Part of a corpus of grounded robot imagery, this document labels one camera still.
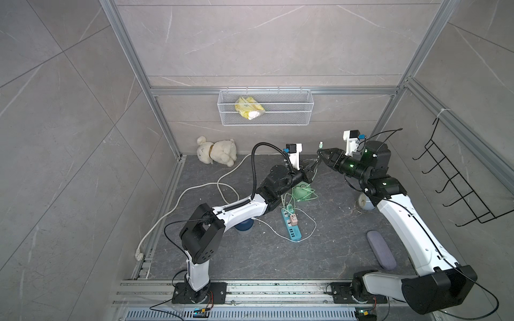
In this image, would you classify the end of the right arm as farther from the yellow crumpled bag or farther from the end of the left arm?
the yellow crumpled bag

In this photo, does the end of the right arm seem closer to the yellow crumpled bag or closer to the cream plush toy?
the yellow crumpled bag

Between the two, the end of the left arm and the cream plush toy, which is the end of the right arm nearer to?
the end of the left arm

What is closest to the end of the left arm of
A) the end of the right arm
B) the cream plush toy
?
the end of the right arm

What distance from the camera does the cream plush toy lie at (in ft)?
3.61

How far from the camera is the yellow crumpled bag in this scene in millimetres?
860

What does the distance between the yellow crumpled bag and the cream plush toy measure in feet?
0.95
